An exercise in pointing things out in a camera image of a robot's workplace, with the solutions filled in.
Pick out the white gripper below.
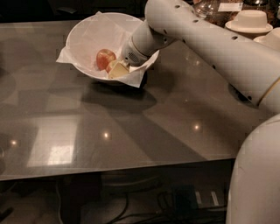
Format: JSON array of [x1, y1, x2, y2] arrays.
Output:
[[108, 38, 152, 79]]

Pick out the red-green apple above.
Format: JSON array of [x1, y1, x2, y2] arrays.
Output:
[[106, 59, 118, 74]]

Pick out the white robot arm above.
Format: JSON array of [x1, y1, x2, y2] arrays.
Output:
[[111, 0, 280, 224]]

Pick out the red apple at back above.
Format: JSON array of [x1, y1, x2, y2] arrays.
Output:
[[96, 49, 116, 70]]

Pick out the large white bowl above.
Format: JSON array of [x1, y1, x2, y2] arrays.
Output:
[[66, 12, 161, 83]]

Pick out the white paper liner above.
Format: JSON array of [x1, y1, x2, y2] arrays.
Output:
[[55, 11, 160, 88]]

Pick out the glass jar with cereal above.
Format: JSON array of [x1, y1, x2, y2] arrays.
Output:
[[193, 0, 224, 23]]

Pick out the black mat under plates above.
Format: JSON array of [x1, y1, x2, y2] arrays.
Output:
[[227, 84, 255, 108]]

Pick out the tall stack paper plates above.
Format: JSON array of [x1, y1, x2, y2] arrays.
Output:
[[225, 10, 273, 35]]

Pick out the black power box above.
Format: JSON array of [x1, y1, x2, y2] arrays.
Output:
[[172, 185, 198, 215]]

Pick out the black floor cables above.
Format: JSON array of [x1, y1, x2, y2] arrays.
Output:
[[104, 186, 228, 224]]

